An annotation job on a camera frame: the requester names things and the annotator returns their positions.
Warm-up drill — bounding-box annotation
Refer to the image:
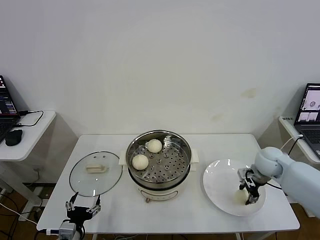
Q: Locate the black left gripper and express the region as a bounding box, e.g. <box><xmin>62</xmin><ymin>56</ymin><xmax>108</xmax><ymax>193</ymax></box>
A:
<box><xmin>65</xmin><ymin>191</ymin><xmax>102</xmax><ymax>225</ymax></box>

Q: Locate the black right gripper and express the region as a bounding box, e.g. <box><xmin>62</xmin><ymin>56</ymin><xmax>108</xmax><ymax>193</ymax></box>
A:
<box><xmin>239</xmin><ymin>172</ymin><xmax>261</xmax><ymax>206</ymax></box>

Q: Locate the white steamed baozi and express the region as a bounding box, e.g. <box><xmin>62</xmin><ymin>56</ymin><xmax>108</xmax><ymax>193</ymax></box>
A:
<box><xmin>146</xmin><ymin>138</ymin><xmax>163</xmax><ymax>154</ymax></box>
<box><xmin>234</xmin><ymin>189</ymin><xmax>251</xmax><ymax>206</ymax></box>
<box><xmin>131</xmin><ymin>154</ymin><xmax>150</xmax><ymax>171</ymax></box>

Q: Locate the glass lid with cream handle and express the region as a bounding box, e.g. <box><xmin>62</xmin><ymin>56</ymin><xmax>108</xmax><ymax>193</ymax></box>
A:
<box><xmin>68</xmin><ymin>151</ymin><xmax>123</xmax><ymax>198</ymax></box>

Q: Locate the steel perforated steamer basket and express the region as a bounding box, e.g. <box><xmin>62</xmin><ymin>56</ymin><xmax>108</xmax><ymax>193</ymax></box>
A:
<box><xmin>118</xmin><ymin>129</ymin><xmax>200</xmax><ymax>191</ymax></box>

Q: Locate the white round plate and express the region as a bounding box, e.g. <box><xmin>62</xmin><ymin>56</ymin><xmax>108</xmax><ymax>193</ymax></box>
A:
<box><xmin>202</xmin><ymin>158</ymin><xmax>267</xmax><ymax>217</ymax></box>

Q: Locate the cream electric pot base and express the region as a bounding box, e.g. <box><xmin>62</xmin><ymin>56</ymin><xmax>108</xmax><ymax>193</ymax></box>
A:
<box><xmin>127</xmin><ymin>162</ymin><xmax>191</xmax><ymax>204</ymax></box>

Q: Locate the white side desk beige panel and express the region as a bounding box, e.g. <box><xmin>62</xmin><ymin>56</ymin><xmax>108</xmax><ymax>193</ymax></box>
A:
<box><xmin>0</xmin><ymin>110</ymin><xmax>79</xmax><ymax>222</ymax></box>

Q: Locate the black computer mouse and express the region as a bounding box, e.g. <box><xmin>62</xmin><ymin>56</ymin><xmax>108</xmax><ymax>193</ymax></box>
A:
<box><xmin>4</xmin><ymin>129</ymin><xmax>23</xmax><ymax>147</ymax></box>

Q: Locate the dark laptop with red screen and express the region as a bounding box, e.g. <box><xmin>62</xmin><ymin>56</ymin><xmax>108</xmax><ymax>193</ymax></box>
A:
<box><xmin>0</xmin><ymin>74</ymin><xmax>21</xmax><ymax>145</ymax></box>

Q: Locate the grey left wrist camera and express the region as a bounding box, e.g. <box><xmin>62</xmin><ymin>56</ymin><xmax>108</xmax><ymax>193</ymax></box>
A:
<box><xmin>58</xmin><ymin>222</ymin><xmax>77</xmax><ymax>236</ymax></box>

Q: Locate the black power adapter cable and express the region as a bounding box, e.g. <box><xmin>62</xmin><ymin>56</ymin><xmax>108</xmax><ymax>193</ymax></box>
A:
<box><xmin>287</xmin><ymin>136</ymin><xmax>304</xmax><ymax>156</ymax></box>

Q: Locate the white cable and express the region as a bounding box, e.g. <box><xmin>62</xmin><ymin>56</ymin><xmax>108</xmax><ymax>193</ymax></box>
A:
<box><xmin>279</xmin><ymin>134</ymin><xmax>304</xmax><ymax>152</ymax></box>

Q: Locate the grey laptop showing camera views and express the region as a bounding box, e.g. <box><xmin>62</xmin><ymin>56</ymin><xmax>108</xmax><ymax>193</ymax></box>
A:
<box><xmin>293</xmin><ymin>82</ymin><xmax>320</xmax><ymax>161</ymax></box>

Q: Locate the black laptop charging cable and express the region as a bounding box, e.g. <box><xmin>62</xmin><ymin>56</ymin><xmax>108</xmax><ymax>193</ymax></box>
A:
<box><xmin>13</xmin><ymin>109</ymin><xmax>44</xmax><ymax>128</ymax></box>

